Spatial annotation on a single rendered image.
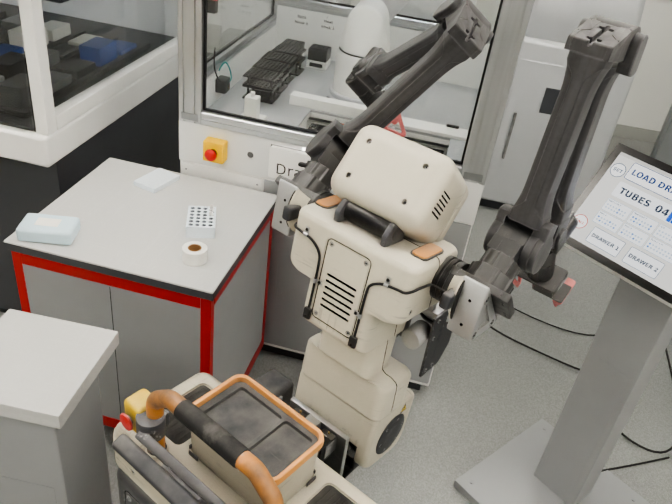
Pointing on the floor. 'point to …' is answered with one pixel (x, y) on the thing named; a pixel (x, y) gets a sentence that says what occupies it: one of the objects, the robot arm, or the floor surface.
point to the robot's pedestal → (52, 410)
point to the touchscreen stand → (582, 417)
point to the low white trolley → (154, 278)
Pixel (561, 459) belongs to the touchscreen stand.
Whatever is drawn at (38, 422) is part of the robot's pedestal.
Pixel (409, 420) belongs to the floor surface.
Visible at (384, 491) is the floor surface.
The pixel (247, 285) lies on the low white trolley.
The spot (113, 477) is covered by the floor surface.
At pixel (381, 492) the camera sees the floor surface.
